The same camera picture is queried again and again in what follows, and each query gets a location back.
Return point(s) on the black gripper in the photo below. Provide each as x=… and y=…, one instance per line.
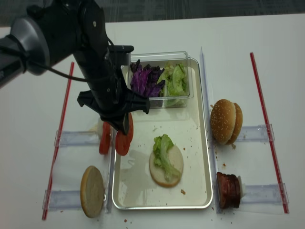
x=108, y=94

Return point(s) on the tomato slice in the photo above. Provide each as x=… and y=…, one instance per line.
x=105, y=139
x=123, y=142

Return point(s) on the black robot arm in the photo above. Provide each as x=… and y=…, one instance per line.
x=47, y=35

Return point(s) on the white tomato stand block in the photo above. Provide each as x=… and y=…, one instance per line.
x=100, y=128

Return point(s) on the lettuce leaf on bun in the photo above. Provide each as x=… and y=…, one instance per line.
x=162, y=144

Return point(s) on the green lettuce in box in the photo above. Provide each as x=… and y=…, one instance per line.
x=175, y=81

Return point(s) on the stacked meat patties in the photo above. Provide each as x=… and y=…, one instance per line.
x=229, y=191

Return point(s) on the purple cabbage shreds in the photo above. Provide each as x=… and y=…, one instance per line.
x=145, y=80

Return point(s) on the clear plastic salad box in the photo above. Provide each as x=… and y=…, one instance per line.
x=160, y=59

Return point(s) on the bottom bun slice on tray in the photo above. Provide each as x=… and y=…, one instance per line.
x=158, y=174

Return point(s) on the cream metal tray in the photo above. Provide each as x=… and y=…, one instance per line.
x=133, y=186

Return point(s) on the upright bun slice left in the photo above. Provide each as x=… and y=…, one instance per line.
x=92, y=192

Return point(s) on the front sesame bun top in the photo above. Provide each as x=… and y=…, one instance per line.
x=222, y=120

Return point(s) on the sesame bun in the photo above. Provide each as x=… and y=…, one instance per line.
x=238, y=124
x=222, y=120

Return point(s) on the left red strip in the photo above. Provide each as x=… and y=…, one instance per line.
x=56, y=148

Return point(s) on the red strip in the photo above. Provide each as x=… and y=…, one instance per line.
x=56, y=148
x=272, y=145

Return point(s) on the rear sesame bun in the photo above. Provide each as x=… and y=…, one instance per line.
x=238, y=124

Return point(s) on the white patty stand block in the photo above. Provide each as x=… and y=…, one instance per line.
x=241, y=187

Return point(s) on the right red strip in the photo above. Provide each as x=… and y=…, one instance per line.
x=272, y=145

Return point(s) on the left clear vertical rail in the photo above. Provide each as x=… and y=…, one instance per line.
x=112, y=156

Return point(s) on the clear vertical rail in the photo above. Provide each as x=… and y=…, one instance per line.
x=210, y=141
x=112, y=156

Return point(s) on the clear rail under tomato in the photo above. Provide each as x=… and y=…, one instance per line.
x=79, y=138

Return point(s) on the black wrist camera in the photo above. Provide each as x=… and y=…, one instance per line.
x=121, y=54

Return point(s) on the clear rail under bun slice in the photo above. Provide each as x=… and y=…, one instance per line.
x=61, y=200

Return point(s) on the right clear vertical rail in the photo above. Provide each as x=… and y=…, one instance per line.
x=210, y=141

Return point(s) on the clear rail under sesame buns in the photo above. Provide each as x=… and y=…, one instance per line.
x=259, y=133

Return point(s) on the clear rail under patties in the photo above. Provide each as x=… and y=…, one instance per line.
x=264, y=194

